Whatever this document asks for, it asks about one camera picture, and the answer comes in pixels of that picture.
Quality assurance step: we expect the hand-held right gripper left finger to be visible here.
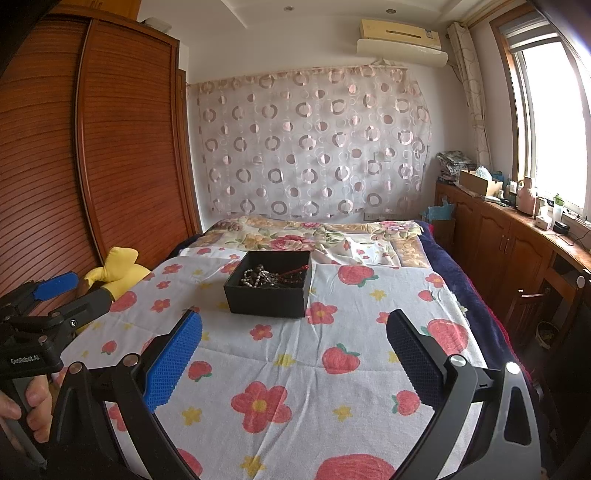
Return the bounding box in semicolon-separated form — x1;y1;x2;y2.
48;308;204;480

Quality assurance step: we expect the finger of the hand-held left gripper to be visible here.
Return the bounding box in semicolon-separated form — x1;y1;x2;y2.
9;271;79;308
50;287;115;325

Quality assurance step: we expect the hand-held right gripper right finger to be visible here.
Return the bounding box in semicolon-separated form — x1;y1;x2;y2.
385;308;543;480

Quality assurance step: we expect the black jewelry box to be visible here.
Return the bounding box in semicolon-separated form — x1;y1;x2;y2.
223;250;313;319

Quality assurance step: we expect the pile of beaded necklaces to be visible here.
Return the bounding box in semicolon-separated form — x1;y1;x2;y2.
241;264;308;289

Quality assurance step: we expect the person's left hand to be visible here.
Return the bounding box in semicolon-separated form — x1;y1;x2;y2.
0;374;54;441

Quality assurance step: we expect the yellow plush toy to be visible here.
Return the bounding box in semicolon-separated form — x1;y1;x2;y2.
83;247;151;301

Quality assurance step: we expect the dark blue blanket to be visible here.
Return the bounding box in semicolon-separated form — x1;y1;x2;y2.
418;233;525;386

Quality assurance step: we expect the white strawberry flower print sheet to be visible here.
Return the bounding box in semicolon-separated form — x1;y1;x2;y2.
58;258;486;480

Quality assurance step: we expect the wooden chair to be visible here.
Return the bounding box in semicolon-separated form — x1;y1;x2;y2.
503;288;548;352

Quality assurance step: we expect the round basket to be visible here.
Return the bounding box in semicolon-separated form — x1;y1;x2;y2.
536;320;562;352

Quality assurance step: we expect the gift bag with blue paper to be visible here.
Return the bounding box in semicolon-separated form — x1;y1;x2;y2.
421;198;458;252

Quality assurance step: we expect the brown wooden cabinet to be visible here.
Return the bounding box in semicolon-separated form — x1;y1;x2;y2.
434;180;591;365

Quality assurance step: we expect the brown wooden wardrobe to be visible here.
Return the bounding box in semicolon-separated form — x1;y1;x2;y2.
0;14;202;319

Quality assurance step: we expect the cardboard box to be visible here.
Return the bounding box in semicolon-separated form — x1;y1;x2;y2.
459;170;504;198

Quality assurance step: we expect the pink kettle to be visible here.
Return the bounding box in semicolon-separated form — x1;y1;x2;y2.
516;176;537;215

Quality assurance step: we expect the stack of folded cloth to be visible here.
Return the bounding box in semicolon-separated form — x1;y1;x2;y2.
436;151;476;182

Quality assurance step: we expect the grey box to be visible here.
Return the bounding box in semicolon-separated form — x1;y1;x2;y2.
141;17;174;40

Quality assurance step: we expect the window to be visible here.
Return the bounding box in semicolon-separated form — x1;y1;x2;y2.
492;0;591;223

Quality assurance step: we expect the black cable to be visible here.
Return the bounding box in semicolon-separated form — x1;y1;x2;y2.
568;215;591;253

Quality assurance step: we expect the sheer circle-patterned wall curtain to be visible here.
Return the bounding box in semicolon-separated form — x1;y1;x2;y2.
187;65;433;220

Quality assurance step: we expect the wall air conditioner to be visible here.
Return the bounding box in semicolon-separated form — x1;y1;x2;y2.
356;18;450;69

